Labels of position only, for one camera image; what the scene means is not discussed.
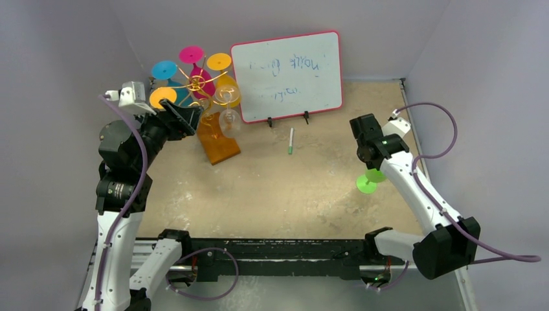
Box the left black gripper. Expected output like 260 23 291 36
133 98 202 172

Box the gold wire wine glass rack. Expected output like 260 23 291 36
177 66 241 165

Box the orange plastic wine glass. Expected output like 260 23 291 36
149 87 177 109

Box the pink plastic wine glass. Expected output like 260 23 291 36
179 45 216 99

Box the clear wine glass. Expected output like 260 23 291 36
215 84 241 138

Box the yellow plastic wine glass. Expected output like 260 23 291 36
207 52 241 108

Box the blue plastic wine glass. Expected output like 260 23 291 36
151 60 193 107

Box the green plastic wine glass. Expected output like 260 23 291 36
355 168 386 194

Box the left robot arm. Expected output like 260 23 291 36
79 99 203 310

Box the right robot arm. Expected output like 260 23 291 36
350 113 481 280

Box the pink framed whiteboard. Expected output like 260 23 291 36
230 30 343 124

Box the green whiteboard marker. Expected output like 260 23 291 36
287 128 295 155

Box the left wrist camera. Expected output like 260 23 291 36
104 81 157 116

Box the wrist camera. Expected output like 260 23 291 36
104 81 157 116
381 109 412 138

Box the black aluminium base frame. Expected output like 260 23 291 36
131 231 405 282

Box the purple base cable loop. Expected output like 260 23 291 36
165 248 240 302

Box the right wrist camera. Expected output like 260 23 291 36
381 109 412 138

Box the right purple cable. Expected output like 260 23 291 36
391 102 542 264

